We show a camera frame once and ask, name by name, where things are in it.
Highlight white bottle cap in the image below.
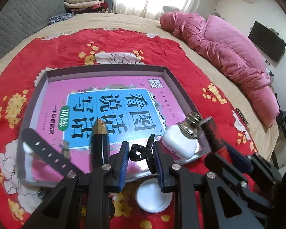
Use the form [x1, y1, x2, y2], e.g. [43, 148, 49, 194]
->
[135, 178, 173, 214]

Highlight black gold pointed case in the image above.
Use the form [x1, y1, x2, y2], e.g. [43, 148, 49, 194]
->
[90, 118, 110, 171]

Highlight white earbuds case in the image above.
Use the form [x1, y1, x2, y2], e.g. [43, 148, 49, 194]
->
[161, 125, 199, 160]

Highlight black hair clip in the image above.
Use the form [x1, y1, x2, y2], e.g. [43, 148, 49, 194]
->
[129, 134, 156, 174]

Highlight small glass jar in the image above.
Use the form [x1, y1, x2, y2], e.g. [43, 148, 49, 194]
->
[178, 111, 202, 139]

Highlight black yellow wrist watch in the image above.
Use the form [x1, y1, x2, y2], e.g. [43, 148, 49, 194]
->
[22, 128, 87, 199]

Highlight red lighter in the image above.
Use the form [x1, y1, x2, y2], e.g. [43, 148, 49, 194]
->
[200, 116, 226, 152]

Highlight white pill bottle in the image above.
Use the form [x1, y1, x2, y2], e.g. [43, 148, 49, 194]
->
[22, 142, 35, 155]

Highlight beige bed sheet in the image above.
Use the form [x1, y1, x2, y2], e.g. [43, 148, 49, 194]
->
[0, 13, 279, 160]

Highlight red floral blanket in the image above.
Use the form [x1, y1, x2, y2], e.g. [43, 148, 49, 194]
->
[0, 29, 256, 228]

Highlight grey cardboard tray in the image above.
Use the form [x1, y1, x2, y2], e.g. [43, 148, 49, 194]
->
[17, 65, 197, 187]

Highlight pink children's book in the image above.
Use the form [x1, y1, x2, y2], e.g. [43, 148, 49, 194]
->
[30, 76, 194, 173]

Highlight pink quilt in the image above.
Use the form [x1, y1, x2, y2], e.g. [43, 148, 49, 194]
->
[160, 11, 279, 128]

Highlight black television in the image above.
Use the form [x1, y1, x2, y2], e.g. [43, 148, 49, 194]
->
[248, 21, 286, 62]

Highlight blue patterned cloth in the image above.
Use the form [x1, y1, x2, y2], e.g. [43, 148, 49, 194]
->
[48, 12, 75, 25]

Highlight grey quilted headboard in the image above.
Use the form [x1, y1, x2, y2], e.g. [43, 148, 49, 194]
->
[0, 0, 65, 59]

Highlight folded clothes pile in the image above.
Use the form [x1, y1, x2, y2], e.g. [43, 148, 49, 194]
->
[64, 0, 113, 14]

